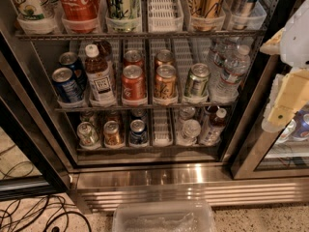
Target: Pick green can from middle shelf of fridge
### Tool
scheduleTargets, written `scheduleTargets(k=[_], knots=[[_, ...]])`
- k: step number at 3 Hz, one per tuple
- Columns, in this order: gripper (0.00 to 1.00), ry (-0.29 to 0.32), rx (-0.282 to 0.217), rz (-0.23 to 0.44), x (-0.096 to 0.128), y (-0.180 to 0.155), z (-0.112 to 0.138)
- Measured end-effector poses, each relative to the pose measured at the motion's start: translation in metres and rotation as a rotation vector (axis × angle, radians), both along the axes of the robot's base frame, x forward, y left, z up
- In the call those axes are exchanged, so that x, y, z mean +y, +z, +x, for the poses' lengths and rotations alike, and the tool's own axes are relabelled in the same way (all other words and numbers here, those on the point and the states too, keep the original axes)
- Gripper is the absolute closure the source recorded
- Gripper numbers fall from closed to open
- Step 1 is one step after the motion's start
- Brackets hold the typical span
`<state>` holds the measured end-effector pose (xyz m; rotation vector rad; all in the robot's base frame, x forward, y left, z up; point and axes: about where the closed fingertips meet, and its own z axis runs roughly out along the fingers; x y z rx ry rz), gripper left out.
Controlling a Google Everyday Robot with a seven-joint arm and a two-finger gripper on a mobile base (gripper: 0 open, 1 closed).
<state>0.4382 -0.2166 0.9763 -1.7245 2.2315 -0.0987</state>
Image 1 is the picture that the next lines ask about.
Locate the rear clear water bottle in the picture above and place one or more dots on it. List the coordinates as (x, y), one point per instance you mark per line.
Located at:
(218, 51)

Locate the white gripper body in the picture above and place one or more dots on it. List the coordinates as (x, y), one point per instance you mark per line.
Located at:
(296, 39)

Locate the glass fridge door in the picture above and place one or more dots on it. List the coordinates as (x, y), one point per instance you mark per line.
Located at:
(248, 144)
(28, 164)

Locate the bottom shelf orange can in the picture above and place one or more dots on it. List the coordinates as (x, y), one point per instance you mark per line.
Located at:
(112, 135)

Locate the front red cola can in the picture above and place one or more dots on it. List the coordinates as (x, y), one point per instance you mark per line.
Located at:
(133, 82)

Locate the rear brown tea bottle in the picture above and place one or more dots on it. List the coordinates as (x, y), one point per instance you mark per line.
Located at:
(105, 49)

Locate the bottom shelf clear bottle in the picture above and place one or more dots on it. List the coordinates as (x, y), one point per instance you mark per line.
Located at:
(187, 127)

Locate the right glass fridge door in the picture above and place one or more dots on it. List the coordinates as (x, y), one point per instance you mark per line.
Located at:
(248, 144)

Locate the front clear water bottle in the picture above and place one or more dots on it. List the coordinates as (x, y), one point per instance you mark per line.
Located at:
(235, 67)

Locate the white green 7up can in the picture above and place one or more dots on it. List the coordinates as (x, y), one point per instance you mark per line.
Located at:
(34, 9)

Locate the bottom shelf green white can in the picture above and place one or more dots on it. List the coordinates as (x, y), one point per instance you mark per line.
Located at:
(87, 134)

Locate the empty white plastic tray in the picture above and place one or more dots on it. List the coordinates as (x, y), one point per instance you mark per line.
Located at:
(165, 16)

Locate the green soda can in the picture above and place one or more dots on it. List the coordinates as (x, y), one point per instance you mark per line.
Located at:
(197, 81)

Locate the rear blue soda can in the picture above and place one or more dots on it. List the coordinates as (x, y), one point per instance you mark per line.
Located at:
(73, 62)

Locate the front blue soda can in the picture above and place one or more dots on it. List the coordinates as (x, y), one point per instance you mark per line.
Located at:
(66, 85)

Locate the blue soda can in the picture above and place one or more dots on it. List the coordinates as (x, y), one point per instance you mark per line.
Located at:
(73, 62)
(66, 85)

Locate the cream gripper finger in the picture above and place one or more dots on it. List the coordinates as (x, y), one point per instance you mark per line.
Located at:
(288, 94)
(272, 46)

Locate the green white tall can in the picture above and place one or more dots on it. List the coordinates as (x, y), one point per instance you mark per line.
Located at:
(123, 9)

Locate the red coca-cola can top shelf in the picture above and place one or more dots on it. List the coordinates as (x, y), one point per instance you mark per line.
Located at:
(80, 12)

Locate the blue can behind door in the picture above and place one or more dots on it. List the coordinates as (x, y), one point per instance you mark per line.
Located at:
(301, 131)

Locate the left glass fridge door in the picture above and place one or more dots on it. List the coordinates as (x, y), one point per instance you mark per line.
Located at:
(28, 164)

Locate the bottom shelf tea bottle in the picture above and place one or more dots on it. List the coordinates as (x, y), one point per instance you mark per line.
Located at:
(213, 127)

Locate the stainless steel fridge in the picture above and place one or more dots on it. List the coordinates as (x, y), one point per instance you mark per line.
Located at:
(104, 177)

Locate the brown tea bottle white cap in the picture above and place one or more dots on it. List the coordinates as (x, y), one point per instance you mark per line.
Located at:
(98, 73)

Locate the bottom shelf blue can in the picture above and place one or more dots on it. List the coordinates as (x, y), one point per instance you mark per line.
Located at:
(138, 132)

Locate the rear red cola can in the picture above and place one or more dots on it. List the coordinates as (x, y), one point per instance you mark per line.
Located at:
(134, 57)

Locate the white can behind door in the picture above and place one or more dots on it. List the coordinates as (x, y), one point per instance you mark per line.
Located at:
(284, 136)

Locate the clear plastic bin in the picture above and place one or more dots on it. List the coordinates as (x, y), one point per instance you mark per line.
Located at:
(164, 216)

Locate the orange soda can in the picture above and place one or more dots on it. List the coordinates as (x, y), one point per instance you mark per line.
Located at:
(165, 82)
(164, 56)

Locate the front orange soda can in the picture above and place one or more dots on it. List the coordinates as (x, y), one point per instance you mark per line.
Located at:
(165, 82)

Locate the clear water bottle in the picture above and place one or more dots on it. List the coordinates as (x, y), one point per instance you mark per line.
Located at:
(218, 51)
(235, 67)

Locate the red cola can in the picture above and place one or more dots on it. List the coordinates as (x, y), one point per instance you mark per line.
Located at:
(134, 57)
(133, 82)

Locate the rear orange soda can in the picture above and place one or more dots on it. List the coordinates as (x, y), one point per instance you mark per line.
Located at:
(164, 56)

